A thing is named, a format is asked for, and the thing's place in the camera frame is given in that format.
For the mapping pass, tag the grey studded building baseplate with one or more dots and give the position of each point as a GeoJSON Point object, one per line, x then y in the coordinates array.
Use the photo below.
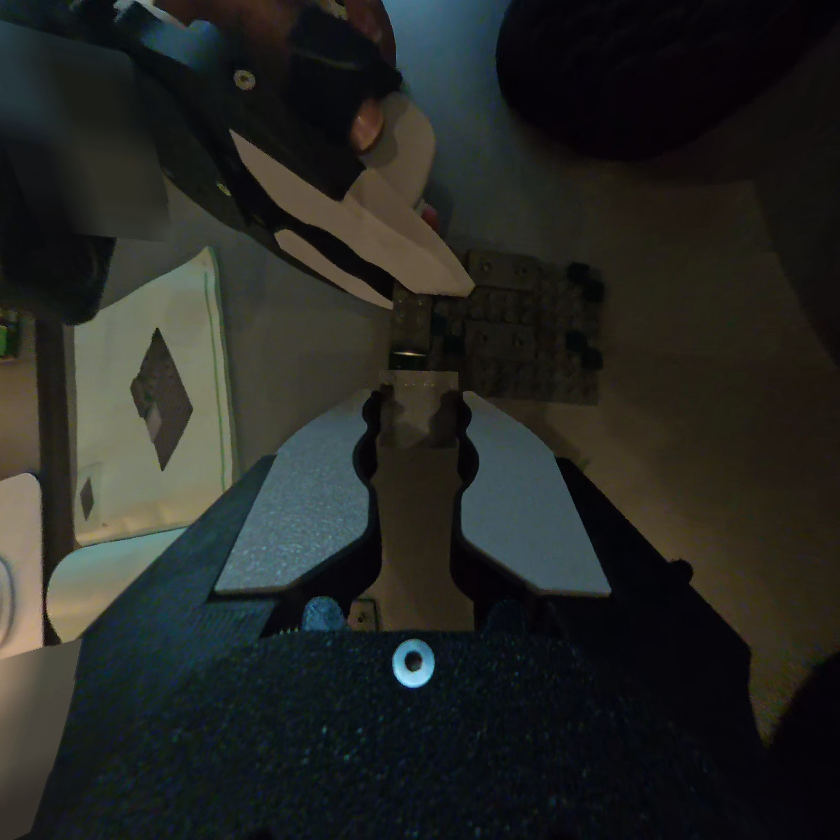
{"type": "Point", "coordinates": [551, 315]}

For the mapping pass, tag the black honeycomb cushion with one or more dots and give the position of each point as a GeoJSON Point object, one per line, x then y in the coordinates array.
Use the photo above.
{"type": "Point", "coordinates": [656, 65]}

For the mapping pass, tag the dark green two-stud brick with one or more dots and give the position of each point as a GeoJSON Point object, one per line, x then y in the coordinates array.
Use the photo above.
{"type": "Point", "coordinates": [408, 359]}

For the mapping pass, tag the person's right hand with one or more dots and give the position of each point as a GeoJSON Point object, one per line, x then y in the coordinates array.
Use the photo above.
{"type": "Point", "coordinates": [275, 16]}

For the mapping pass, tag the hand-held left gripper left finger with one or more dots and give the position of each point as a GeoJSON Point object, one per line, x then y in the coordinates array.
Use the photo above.
{"type": "Point", "coordinates": [302, 518]}

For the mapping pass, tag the white instruction booklet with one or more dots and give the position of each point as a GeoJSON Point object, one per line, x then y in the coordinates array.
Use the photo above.
{"type": "Point", "coordinates": [118, 315]}

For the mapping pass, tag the grey long building brick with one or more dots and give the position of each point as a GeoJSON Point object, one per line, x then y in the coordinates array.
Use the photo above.
{"type": "Point", "coordinates": [410, 321]}

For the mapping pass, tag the light grey square plate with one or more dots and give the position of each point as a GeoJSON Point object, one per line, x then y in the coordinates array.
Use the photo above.
{"type": "Point", "coordinates": [413, 400]}

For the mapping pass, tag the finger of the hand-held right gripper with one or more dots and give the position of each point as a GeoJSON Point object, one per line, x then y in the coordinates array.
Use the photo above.
{"type": "Point", "coordinates": [394, 236]}
{"type": "Point", "coordinates": [328, 269]}

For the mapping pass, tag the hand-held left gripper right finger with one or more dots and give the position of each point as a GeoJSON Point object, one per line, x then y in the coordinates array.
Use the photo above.
{"type": "Point", "coordinates": [531, 518]}

